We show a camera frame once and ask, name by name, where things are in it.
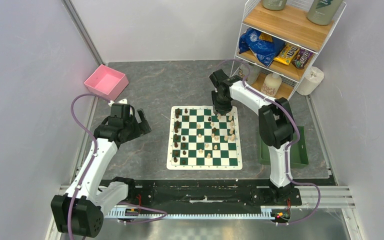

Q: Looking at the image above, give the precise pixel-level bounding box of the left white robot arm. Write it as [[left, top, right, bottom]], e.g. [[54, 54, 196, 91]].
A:
[[50, 103, 152, 238]]

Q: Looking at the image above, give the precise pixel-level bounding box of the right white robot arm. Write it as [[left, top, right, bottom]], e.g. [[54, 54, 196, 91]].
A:
[[209, 69, 299, 205]]

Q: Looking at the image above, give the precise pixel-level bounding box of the dark chess rook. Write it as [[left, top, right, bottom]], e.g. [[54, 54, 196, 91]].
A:
[[174, 108, 182, 118]]

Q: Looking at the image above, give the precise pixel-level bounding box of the green white chess mat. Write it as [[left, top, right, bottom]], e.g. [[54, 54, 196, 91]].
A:
[[166, 105, 243, 171]]

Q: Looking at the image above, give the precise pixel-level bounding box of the pink plastic bin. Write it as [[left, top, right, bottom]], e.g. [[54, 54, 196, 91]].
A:
[[83, 64, 129, 101]]

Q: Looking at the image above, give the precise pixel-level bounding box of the grey jar with lettering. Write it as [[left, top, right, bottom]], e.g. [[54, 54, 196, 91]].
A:
[[238, 63, 261, 85]]

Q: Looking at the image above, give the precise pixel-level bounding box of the cream soap bottle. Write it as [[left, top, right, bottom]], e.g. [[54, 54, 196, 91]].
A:
[[260, 72, 282, 97]]

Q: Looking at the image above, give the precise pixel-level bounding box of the blue snack bag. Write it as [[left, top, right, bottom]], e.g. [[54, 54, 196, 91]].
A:
[[238, 27, 286, 67]]

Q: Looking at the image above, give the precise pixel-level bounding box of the yellow candy bag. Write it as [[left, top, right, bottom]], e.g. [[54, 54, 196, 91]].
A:
[[273, 43, 301, 66]]

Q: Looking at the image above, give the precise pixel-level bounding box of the green plastic tray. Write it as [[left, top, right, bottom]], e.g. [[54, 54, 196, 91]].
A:
[[258, 126, 309, 169]]

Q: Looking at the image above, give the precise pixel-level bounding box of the brown candy bag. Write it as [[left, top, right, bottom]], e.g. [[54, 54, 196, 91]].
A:
[[292, 48, 314, 70]]

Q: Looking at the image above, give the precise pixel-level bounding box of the white paper towel roll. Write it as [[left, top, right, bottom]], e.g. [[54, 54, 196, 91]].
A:
[[296, 66, 325, 96]]

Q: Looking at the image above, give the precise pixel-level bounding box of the green bottle top left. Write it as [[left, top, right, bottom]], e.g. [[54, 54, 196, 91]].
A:
[[261, 0, 287, 11]]

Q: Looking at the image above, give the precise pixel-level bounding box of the green bottle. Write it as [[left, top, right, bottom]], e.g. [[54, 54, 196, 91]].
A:
[[306, 0, 343, 26], [261, 0, 287, 11]]

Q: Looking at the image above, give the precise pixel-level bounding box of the green bottle top right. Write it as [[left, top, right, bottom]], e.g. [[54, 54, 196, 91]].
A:
[[306, 0, 343, 26]]

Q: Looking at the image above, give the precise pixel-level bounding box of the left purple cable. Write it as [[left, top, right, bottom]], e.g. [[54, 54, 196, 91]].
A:
[[70, 93, 168, 240]]

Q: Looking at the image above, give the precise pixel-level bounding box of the white wire wooden shelf rack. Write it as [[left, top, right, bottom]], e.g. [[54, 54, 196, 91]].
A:
[[234, 0, 347, 99]]

